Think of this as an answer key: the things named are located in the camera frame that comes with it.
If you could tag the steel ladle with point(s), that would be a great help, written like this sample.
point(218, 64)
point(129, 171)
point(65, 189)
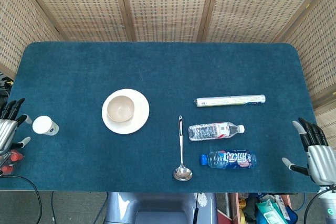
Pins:
point(182, 173)

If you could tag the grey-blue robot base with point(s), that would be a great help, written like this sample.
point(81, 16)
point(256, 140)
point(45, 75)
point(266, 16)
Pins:
point(157, 208)

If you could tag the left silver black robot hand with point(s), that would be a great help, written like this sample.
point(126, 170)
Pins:
point(8, 134)

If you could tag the white paper cup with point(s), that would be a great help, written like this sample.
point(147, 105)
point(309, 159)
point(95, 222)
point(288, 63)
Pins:
point(43, 125)

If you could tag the woven bamboo screen panel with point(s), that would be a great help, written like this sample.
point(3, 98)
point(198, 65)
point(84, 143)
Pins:
point(168, 6)
point(15, 24)
point(320, 51)
point(78, 6)
point(262, 6)

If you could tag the white perforated bracket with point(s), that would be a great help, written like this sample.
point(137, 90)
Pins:
point(202, 200)

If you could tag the white round plate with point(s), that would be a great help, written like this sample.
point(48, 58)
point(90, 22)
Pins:
point(141, 119)

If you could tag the blue label drink bottle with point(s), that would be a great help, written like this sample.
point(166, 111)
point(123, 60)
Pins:
point(231, 159)

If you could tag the red capped bottle pack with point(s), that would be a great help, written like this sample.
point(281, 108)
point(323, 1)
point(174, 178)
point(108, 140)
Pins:
point(13, 157)

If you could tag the black equipment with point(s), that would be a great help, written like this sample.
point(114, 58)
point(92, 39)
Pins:
point(4, 90)

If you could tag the plastic wrap roll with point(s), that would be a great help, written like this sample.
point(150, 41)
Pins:
point(231, 100)

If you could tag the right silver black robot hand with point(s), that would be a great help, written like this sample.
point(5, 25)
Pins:
point(323, 166)

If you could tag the dark blue table mat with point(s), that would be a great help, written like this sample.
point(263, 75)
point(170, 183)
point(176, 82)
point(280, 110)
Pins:
point(157, 72)

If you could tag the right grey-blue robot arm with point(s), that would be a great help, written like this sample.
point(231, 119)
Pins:
point(330, 208)

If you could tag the clear water bottle white cap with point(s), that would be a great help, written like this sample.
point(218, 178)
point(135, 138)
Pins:
point(210, 131)

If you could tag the blue bag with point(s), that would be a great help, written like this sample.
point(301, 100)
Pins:
point(291, 217)

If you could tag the beige bowl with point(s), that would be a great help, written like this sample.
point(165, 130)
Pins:
point(120, 108)

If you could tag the red storage box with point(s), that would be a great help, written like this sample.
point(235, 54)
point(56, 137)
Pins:
point(234, 208)

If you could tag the green white pouch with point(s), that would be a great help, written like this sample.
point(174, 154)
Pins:
point(267, 213)

